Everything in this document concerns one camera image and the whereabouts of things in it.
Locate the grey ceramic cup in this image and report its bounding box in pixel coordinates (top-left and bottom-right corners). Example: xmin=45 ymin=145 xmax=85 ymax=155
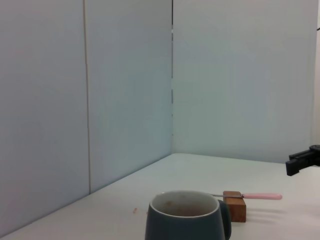
xmin=144 ymin=190 xmax=233 ymax=240

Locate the pink handled metal spoon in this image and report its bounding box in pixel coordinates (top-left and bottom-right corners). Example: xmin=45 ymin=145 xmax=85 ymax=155
xmin=211 ymin=192 xmax=283 ymax=201

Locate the light wooden block with notch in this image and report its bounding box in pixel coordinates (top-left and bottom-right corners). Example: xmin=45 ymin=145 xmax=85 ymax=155
xmin=222 ymin=190 xmax=248 ymax=223

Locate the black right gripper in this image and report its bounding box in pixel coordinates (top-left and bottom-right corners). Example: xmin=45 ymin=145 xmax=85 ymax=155
xmin=285 ymin=144 xmax=320 ymax=177

